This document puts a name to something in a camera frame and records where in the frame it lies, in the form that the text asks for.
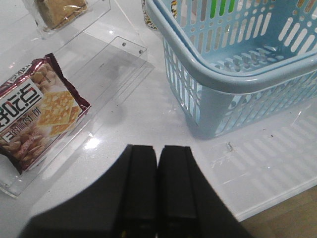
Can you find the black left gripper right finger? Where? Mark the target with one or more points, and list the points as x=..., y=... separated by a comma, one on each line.
x=188, y=206

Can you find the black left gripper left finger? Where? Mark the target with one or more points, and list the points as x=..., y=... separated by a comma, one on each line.
x=120, y=204

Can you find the bread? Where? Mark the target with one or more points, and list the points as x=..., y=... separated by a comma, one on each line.
x=54, y=14

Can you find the light blue plastic basket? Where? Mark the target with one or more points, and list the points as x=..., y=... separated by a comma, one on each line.
x=231, y=63

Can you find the maroon almond cracker packet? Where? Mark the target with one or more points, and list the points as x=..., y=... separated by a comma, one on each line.
x=38, y=105

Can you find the clear acrylic left shelf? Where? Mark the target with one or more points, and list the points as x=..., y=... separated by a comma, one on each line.
x=100, y=53

